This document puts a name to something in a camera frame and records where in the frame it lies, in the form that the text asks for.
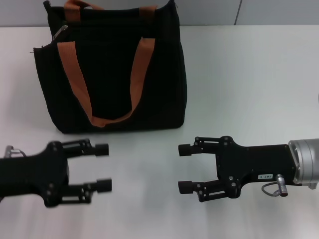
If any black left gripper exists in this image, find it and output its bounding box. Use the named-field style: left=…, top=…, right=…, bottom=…
left=0, top=138, right=113, bottom=208

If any black bag with orange handles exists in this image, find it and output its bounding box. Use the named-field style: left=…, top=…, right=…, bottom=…
left=29, top=0, right=188, bottom=134

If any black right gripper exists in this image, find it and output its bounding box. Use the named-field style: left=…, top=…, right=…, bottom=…
left=178, top=135, right=296, bottom=203

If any silver zipper pull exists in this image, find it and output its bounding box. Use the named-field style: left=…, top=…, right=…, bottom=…
left=52, top=24, right=69, bottom=41

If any left gripper cable with plug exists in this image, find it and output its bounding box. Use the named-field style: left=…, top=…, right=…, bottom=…
left=4, top=145, right=25, bottom=158

